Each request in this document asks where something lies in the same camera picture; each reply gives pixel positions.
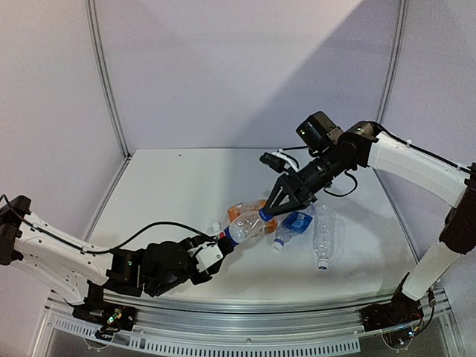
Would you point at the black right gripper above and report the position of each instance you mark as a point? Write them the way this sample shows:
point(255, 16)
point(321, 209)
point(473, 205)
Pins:
point(298, 198)

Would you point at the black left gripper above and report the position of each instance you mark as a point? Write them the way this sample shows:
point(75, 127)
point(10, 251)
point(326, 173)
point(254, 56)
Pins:
point(210, 272)

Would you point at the Pepsi bottle blue label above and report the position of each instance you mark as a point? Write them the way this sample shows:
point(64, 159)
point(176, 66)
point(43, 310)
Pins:
point(246, 226)

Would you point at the blue Pepsi bottle cap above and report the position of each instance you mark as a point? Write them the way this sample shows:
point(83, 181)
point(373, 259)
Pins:
point(265, 216)

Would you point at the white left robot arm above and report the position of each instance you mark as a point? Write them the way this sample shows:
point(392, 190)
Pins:
point(72, 267)

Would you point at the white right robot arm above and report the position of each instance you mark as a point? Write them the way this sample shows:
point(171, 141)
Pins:
point(367, 144)

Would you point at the blue label crushed water bottle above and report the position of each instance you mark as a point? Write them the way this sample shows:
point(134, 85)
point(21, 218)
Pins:
point(294, 225)

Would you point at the orange label crushed bottle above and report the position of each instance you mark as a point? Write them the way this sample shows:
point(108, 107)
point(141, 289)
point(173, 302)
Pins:
point(235, 210)

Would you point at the clear unlabelled plastic bottle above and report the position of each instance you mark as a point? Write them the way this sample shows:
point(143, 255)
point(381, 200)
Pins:
point(327, 235)

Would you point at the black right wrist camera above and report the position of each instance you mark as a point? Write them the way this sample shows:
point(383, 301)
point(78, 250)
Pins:
point(279, 162)

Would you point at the aluminium table front rail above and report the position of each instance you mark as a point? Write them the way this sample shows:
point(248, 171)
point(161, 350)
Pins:
point(177, 327)

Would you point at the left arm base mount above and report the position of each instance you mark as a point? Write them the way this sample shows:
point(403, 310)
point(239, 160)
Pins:
point(110, 317)

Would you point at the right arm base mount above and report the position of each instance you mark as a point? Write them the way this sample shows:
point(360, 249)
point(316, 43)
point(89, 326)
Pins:
point(398, 311)

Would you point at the right aluminium corner post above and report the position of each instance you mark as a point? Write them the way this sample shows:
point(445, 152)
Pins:
point(393, 63)

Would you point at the aluminium corner post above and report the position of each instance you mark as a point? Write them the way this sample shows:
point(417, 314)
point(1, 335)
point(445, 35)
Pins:
point(104, 78)
point(393, 63)

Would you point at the left aluminium corner post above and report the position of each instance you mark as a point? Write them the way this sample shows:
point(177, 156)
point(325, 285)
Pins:
point(104, 78)

